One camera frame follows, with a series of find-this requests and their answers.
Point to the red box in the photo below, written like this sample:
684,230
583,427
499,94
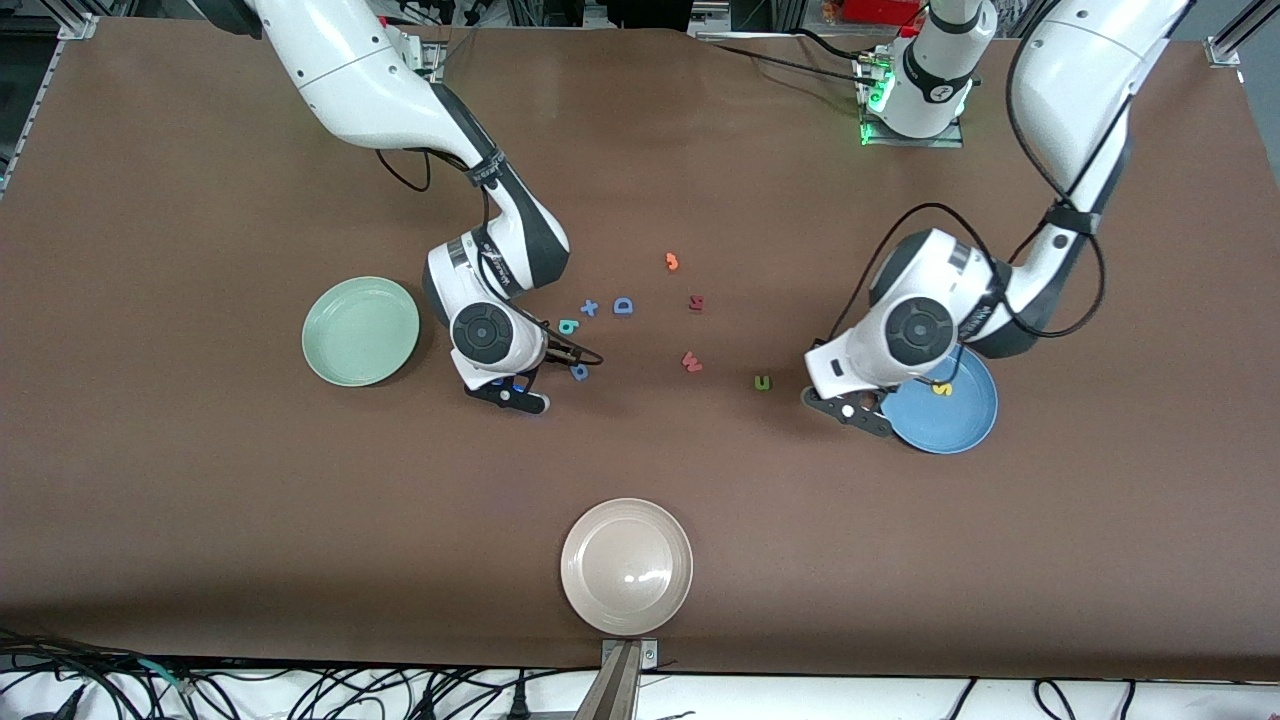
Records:
880,10

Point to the blue plate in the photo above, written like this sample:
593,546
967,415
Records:
950,425

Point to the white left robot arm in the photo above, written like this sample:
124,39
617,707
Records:
1060,90

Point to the beige plate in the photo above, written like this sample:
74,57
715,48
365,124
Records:
626,567

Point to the pink letter w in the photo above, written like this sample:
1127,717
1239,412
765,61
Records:
691,362

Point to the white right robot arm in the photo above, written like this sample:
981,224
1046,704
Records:
340,70

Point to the blue letter D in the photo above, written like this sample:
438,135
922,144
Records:
617,306

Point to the pale green plate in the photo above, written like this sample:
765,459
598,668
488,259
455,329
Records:
360,332

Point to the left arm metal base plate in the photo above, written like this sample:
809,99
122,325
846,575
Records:
950,140

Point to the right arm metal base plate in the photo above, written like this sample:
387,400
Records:
432,55

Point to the person in dark clothing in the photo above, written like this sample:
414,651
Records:
650,10

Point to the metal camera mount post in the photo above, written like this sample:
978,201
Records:
620,680

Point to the aluminium frame corner bracket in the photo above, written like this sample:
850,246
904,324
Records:
1225,50
80,25

